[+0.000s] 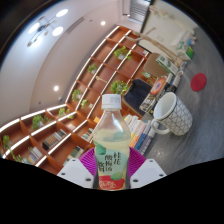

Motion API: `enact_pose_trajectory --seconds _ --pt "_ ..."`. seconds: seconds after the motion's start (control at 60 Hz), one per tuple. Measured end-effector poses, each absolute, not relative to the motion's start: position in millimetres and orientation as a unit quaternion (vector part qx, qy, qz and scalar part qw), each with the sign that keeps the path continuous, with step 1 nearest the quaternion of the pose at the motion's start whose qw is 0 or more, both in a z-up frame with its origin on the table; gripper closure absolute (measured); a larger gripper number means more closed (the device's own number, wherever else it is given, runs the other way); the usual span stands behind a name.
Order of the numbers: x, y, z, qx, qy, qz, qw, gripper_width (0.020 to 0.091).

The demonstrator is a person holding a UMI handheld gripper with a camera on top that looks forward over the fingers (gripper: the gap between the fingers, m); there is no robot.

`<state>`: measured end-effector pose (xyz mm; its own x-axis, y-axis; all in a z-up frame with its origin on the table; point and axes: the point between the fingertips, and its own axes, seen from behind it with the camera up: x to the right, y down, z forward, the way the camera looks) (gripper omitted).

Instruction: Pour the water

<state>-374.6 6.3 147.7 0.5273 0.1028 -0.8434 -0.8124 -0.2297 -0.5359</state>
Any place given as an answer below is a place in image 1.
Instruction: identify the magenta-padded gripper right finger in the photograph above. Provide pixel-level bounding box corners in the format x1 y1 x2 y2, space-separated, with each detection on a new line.
128 147 167 190

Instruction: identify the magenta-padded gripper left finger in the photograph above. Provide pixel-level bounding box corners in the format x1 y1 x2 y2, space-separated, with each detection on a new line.
57 147 100 190

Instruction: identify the clear drink bottle white cap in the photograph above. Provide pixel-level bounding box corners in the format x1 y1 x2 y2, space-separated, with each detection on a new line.
92 93 131 191

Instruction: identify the stack of colourful books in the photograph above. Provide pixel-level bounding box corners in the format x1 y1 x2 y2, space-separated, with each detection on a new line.
123 113 158 156

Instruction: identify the white patterned mug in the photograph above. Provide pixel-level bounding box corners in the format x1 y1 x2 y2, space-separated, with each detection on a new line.
150 91 194 137

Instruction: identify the stack of dark books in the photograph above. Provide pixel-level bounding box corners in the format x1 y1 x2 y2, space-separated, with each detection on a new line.
139 74 174 114

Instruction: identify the flat round red coaster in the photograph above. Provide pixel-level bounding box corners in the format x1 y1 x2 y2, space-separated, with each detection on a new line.
190 72 208 92

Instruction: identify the wooden shelf unit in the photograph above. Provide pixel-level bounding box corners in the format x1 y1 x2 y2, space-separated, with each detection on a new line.
0 24 151 174

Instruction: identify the small green white carton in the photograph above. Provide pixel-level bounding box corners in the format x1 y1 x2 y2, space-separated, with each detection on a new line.
155 54 179 76

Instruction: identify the stack of white boxes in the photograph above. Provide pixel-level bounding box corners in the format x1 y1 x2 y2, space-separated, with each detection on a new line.
171 31 194 51

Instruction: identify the branched ceiling lamp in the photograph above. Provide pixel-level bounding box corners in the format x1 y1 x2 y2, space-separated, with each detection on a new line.
26 8 69 48

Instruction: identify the ceiling air vent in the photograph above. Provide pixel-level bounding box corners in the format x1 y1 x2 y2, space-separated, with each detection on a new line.
68 16 85 34

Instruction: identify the white vase with flowers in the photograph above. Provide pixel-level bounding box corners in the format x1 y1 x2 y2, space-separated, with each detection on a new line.
148 4 174 21

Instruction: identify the grey curtain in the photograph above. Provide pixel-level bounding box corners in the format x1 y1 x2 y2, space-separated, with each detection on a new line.
129 0 153 24

